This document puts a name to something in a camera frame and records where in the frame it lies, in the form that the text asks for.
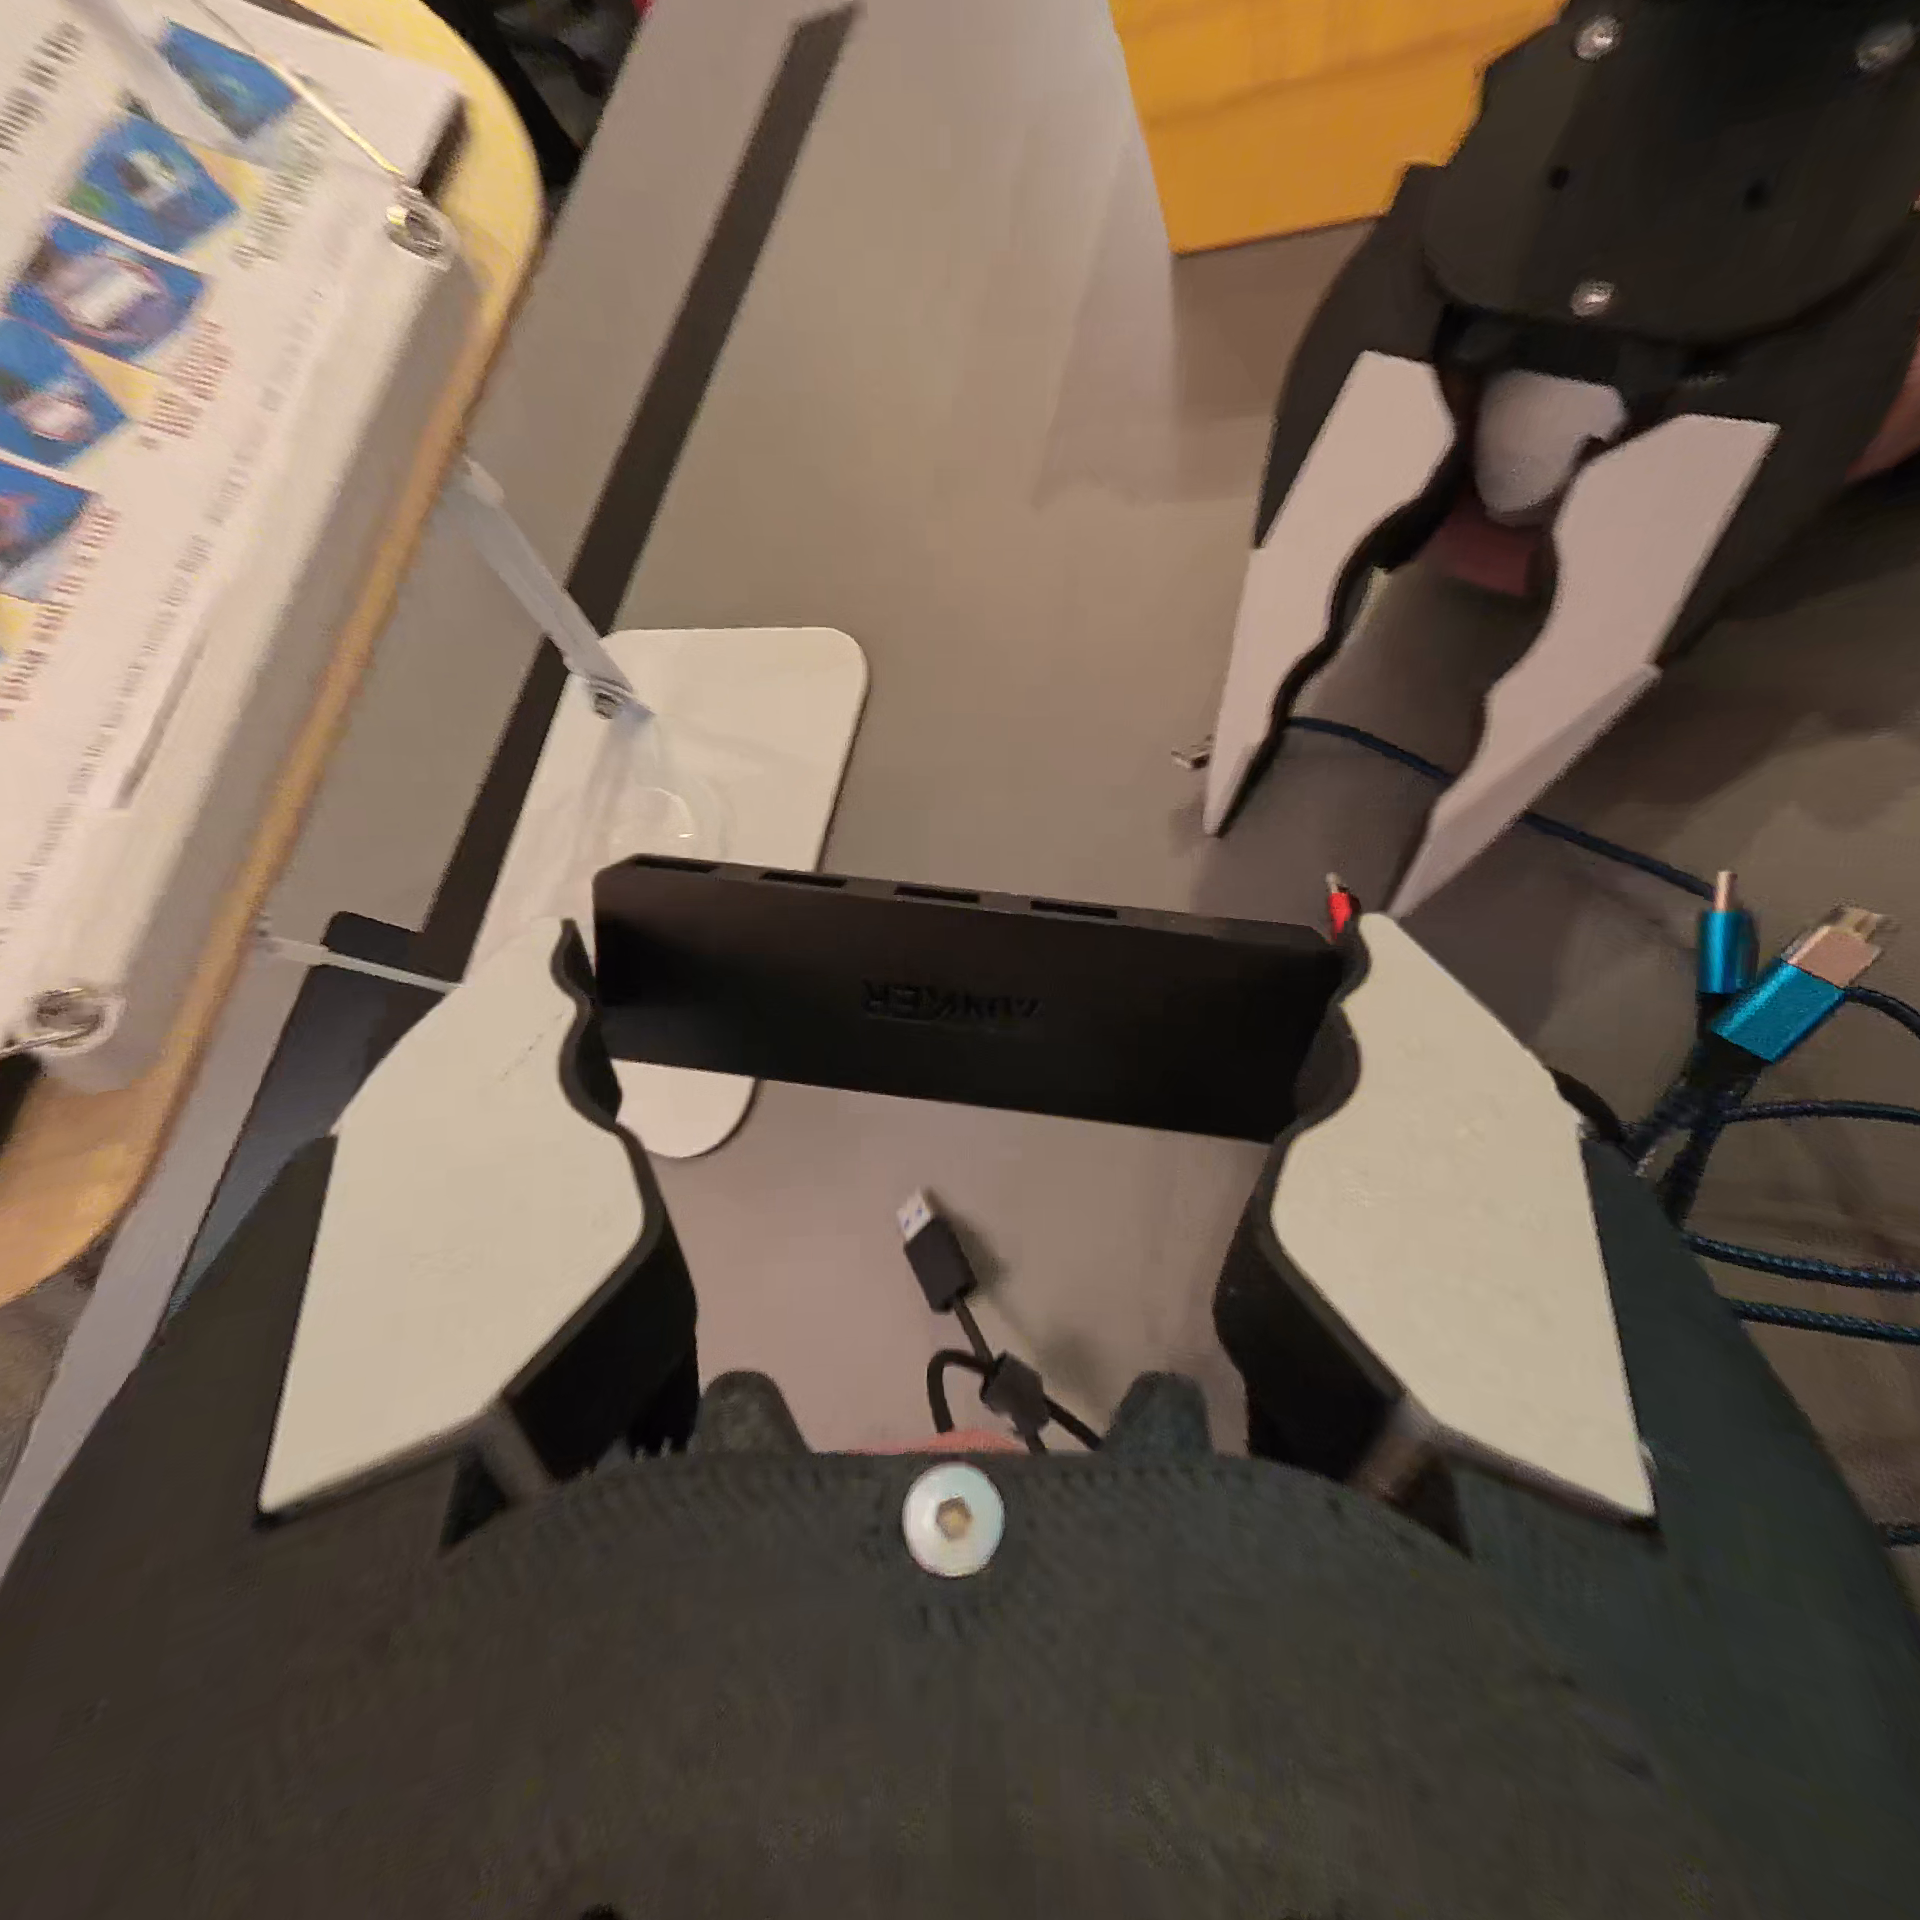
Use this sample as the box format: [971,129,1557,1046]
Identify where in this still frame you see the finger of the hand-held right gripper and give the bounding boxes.
[1390,413,1784,918]
[1199,348,1478,840]

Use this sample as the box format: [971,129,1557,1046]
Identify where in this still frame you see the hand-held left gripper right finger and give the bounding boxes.
[1210,910,1664,1523]

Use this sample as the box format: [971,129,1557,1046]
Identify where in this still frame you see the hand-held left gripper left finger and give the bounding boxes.
[257,918,704,1517]

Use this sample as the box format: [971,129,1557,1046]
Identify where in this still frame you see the yellow plastic bin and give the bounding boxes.
[1109,0,1567,257]

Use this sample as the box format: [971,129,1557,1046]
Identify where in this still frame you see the black usb hub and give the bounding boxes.
[585,855,1346,1141]

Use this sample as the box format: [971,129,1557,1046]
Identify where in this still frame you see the person's right hand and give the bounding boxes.
[1434,495,1556,596]

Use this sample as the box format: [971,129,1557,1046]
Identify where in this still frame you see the printed instruction sheet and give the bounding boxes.
[0,0,482,1097]

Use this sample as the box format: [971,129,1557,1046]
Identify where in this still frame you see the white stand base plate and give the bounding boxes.
[466,624,872,1164]

